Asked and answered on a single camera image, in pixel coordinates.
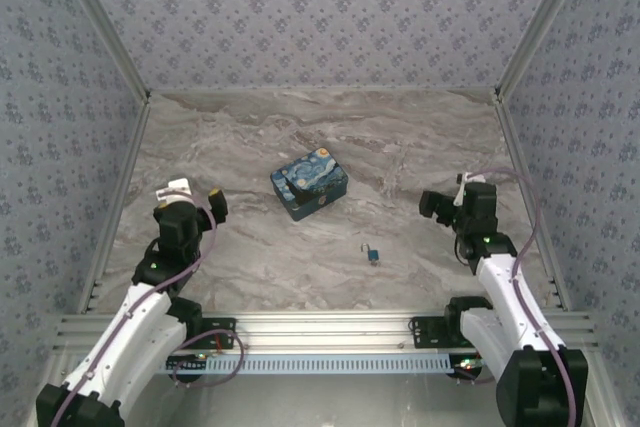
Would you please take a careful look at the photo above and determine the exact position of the light blue slotted cable duct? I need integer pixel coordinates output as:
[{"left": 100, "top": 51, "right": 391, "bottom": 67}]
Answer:
[{"left": 158, "top": 352, "right": 454, "bottom": 377}]

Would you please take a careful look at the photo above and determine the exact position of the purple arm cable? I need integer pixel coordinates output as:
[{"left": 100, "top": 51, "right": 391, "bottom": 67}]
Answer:
[
  {"left": 462, "top": 166, "right": 576, "bottom": 427},
  {"left": 52, "top": 191, "right": 247, "bottom": 427}
]

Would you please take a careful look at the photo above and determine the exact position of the slanted aluminium frame post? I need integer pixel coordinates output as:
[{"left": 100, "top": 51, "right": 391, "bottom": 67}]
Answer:
[
  {"left": 52, "top": 0, "right": 152, "bottom": 101},
  {"left": 493, "top": 0, "right": 600, "bottom": 101}
]

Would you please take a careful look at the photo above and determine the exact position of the grey metal panel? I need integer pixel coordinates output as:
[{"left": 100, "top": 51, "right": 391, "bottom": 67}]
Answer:
[{"left": 119, "top": 374, "right": 501, "bottom": 427}]

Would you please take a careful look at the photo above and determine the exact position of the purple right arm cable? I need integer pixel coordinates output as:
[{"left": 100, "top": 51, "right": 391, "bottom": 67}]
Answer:
[{"left": 462, "top": 166, "right": 576, "bottom": 427}]

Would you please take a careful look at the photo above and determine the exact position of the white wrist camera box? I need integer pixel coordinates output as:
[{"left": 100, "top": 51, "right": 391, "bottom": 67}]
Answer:
[
  {"left": 154, "top": 176, "right": 195, "bottom": 207},
  {"left": 453, "top": 171, "right": 487, "bottom": 207}
]

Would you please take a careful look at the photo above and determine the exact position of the aluminium table edge rail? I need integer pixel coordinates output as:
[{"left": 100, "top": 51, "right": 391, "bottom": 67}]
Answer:
[{"left": 47, "top": 311, "right": 600, "bottom": 354}]

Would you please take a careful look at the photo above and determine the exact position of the black controller board green light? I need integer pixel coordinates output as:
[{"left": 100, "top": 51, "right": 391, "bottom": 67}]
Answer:
[
  {"left": 166, "top": 354, "right": 209, "bottom": 374},
  {"left": 449, "top": 355, "right": 489, "bottom": 379}
]

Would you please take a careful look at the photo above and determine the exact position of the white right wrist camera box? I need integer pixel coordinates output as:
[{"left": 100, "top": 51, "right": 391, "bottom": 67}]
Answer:
[{"left": 453, "top": 171, "right": 487, "bottom": 207}]

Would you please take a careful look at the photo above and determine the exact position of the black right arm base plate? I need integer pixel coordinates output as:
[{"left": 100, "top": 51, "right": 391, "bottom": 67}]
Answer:
[{"left": 410, "top": 316, "right": 452, "bottom": 350}]

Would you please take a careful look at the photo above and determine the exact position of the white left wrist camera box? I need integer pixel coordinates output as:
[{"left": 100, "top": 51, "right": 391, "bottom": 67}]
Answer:
[{"left": 154, "top": 176, "right": 195, "bottom": 207}]

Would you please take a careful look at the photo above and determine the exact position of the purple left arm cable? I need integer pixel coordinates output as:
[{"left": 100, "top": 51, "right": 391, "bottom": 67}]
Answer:
[{"left": 52, "top": 191, "right": 247, "bottom": 427}]

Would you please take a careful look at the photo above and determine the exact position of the starry night painted tin box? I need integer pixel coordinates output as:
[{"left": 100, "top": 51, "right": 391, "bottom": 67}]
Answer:
[{"left": 269, "top": 146, "right": 351, "bottom": 223}]

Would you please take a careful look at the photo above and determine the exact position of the aluminium table side rail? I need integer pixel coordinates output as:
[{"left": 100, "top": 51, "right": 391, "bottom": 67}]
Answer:
[
  {"left": 74, "top": 94, "right": 152, "bottom": 316},
  {"left": 494, "top": 94, "right": 572, "bottom": 313}
]

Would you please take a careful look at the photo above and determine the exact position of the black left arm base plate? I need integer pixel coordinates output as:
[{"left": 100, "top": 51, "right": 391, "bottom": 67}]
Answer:
[{"left": 198, "top": 317, "right": 237, "bottom": 351}]

